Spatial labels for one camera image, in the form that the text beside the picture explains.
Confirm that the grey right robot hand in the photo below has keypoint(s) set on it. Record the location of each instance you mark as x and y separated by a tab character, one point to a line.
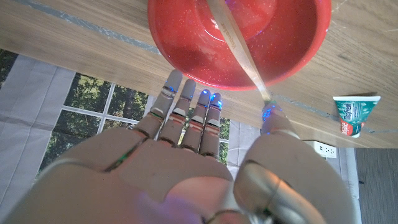
155	180

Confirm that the wooden toothbrush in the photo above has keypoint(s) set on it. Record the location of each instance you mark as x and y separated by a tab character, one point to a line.
236	46

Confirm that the red white toothpaste tube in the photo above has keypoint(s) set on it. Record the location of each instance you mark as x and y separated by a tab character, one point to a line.
354	115

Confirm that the red bowl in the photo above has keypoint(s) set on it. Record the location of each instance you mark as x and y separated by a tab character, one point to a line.
264	43

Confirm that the printed window backdrop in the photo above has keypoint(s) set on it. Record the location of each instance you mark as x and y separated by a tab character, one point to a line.
77	105

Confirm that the white power strip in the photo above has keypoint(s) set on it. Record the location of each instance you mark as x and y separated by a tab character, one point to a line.
323	150

